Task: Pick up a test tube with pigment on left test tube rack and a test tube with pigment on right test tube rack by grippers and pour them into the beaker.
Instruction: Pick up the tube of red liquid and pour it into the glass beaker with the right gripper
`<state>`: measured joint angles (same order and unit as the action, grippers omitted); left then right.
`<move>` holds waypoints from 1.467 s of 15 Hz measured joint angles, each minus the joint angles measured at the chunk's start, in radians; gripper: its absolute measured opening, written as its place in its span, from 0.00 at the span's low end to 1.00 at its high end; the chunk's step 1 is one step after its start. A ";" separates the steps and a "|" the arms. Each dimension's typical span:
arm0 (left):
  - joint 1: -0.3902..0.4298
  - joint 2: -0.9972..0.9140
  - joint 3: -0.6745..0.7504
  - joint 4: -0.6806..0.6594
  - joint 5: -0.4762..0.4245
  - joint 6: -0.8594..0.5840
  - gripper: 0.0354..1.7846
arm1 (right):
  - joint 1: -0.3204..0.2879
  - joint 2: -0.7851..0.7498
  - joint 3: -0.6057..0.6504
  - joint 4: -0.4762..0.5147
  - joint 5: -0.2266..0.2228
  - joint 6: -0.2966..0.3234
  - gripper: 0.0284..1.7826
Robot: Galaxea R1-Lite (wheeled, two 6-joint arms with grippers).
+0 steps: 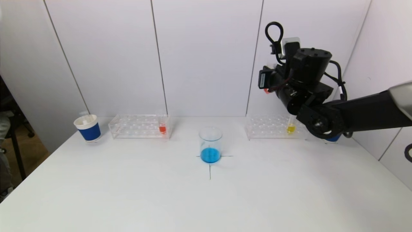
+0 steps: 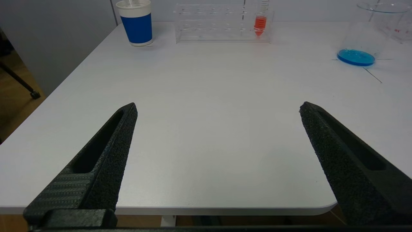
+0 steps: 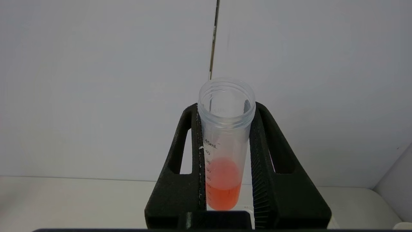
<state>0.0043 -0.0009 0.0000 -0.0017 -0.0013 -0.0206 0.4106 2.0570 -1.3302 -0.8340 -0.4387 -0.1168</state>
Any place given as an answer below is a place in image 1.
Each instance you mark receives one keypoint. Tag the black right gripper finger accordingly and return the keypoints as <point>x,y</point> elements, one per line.
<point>265,79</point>

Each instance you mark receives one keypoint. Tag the person in grey trousers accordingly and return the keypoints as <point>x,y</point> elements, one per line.
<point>4,154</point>

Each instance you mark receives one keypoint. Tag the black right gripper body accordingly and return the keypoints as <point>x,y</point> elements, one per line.
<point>263,79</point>

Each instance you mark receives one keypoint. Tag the test tube with yellow pigment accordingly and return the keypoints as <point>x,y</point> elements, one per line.
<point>290,129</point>

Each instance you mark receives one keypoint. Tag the white black sneaker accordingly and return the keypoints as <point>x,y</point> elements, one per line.
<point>4,194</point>

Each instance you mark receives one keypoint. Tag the clear acrylic test tube rack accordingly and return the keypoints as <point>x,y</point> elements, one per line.
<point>267,129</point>
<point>138,129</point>

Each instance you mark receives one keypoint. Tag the clear glass beaker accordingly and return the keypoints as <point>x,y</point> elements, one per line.
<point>210,154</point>

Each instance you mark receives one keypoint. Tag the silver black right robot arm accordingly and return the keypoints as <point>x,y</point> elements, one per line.
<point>363,112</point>

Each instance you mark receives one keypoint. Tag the test tube with red pigment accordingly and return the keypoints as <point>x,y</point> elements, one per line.
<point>266,91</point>
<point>162,129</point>

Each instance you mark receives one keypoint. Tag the test tube with blue pigment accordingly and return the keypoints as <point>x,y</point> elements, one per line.
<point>83,117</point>

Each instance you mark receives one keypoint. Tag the black metal stand leg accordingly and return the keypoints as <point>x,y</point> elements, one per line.
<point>19,151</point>

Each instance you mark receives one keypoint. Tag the blue white paper cup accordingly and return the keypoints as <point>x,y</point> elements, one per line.
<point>90,132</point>
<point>333,138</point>

